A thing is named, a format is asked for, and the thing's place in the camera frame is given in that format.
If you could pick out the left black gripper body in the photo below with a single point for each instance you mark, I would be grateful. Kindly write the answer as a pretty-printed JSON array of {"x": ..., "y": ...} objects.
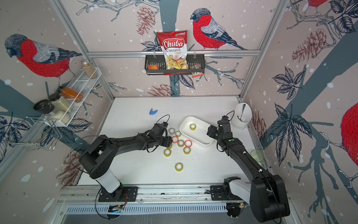
[{"x": 166, "y": 141}]

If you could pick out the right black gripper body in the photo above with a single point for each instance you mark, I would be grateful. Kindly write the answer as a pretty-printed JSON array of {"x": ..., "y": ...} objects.
[{"x": 220, "y": 138}]

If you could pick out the yellow tape roll front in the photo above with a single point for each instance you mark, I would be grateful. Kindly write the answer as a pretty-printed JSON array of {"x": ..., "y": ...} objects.
[{"x": 179, "y": 167}]

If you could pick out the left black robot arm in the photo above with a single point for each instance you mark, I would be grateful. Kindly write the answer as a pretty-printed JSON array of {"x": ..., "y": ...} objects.
[{"x": 98, "y": 157}]

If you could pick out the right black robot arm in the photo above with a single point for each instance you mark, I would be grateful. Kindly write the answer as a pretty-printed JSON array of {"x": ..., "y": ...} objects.
[{"x": 266, "y": 193}]

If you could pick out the white plastic storage box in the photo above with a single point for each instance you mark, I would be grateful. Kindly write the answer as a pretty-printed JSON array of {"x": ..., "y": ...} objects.
[{"x": 199, "y": 135}]

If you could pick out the red tape roll left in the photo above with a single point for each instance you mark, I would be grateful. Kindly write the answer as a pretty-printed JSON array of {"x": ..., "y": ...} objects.
[{"x": 175, "y": 139}]

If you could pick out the red tape roll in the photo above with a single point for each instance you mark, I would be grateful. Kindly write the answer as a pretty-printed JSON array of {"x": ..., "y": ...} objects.
[
  {"x": 175, "y": 139},
  {"x": 188, "y": 143}
]

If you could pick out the blue tape dispenser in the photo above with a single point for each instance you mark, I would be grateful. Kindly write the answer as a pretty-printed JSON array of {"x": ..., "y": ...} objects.
[{"x": 153, "y": 112}]

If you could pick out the red tape roll right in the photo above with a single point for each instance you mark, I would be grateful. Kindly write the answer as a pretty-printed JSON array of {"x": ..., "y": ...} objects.
[{"x": 188, "y": 143}]

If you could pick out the white utensil holder cup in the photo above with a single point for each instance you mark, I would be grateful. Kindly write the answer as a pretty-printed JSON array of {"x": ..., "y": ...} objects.
[{"x": 242, "y": 116}]

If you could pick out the spoon in holder cup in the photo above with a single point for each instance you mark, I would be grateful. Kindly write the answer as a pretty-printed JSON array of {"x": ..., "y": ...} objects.
[{"x": 242, "y": 111}]

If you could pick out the Chuba cassava chips bag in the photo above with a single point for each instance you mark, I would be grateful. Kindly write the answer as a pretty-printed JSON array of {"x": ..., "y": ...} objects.
[{"x": 174, "y": 47}]

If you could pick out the clear jar on rack top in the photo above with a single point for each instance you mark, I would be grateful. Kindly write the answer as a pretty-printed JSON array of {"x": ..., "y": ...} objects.
[{"x": 89, "y": 69}]

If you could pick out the orange sauce bottle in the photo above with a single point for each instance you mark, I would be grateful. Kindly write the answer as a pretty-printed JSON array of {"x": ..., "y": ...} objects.
[{"x": 71, "y": 94}]

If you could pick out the black lid spice jar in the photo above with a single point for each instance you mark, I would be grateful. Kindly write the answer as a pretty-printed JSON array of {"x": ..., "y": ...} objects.
[{"x": 46, "y": 108}]

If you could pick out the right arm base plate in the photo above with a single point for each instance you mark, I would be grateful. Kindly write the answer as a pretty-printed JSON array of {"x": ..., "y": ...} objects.
[{"x": 220, "y": 193}]

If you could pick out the black wire wall basket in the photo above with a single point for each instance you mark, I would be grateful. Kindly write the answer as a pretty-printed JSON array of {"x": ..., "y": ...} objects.
[{"x": 158, "y": 65}]

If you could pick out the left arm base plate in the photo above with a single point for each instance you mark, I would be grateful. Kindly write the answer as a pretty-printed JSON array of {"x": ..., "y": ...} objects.
[{"x": 122, "y": 194}]

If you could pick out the white wire spice rack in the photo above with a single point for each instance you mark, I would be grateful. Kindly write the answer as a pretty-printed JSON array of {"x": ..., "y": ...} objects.
[{"x": 68, "y": 99}]

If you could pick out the chrome wire holder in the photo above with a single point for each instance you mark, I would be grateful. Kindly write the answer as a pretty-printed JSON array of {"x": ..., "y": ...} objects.
[{"x": 32, "y": 133}]

